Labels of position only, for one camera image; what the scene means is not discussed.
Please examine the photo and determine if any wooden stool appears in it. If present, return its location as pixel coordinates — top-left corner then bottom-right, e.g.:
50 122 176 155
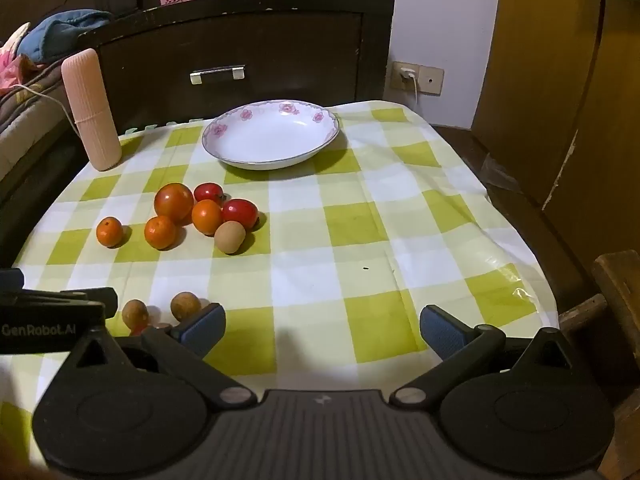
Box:
557 252 640 480

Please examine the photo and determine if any orange tangerine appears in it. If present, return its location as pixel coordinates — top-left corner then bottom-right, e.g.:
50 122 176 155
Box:
191 199 224 236
96 217 124 248
144 215 177 251

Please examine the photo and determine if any beige wall socket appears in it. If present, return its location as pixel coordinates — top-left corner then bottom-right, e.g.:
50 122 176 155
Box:
390 61 445 96

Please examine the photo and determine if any white floral plate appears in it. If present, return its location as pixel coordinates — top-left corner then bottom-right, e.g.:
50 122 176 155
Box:
201 99 341 171

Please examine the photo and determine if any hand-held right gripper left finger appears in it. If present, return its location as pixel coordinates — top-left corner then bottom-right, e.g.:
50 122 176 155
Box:
60 303 258 411

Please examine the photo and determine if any brown wooden wardrobe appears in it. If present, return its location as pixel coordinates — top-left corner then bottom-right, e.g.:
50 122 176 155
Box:
472 0 640 281

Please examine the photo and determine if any metal drawer handle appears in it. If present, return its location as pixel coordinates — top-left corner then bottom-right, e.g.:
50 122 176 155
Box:
189 65 246 85

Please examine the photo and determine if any pink ribbed bottle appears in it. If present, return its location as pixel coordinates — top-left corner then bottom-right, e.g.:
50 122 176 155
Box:
61 48 122 172

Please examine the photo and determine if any green foam mat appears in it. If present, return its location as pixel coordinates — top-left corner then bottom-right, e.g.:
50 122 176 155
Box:
122 117 206 135

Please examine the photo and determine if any white charger plug with cable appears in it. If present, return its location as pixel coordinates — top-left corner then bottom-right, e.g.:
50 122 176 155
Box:
401 68 421 111

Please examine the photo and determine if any pink cloth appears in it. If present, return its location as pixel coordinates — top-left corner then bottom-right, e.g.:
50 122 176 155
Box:
0 22 43 93

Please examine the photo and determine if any yellow checked tablecloth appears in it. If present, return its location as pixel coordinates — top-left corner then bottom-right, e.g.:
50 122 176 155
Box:
0 100 560 466

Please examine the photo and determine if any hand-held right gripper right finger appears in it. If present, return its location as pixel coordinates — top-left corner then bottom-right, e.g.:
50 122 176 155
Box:
389 304 583 408

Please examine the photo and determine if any large red tomato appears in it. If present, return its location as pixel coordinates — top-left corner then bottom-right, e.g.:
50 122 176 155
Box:
153 183 195 222

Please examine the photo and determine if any white cable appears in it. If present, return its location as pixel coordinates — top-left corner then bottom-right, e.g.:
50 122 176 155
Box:
0 84 81 138

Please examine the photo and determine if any blue cloth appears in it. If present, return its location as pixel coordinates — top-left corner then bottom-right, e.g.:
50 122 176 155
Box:
16 9 116 66

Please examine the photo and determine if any dark wooden nightstand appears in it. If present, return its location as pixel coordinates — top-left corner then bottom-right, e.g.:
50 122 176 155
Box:
77 0 396 133

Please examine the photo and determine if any red cherry tomato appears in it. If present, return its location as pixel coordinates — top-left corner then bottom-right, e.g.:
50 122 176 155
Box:
221 199 259 231
193 182 226 206

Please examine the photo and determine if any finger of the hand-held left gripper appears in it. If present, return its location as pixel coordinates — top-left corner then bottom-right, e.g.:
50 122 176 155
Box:
0 287 119 321
0 268 26 292

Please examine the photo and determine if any brown longan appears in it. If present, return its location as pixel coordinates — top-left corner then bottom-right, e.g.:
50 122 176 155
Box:
170 292 202 322
122 299 150 331
214 221 247 255

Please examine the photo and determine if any brown quilt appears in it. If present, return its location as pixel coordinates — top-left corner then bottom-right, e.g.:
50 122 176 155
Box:
0 60 81 181

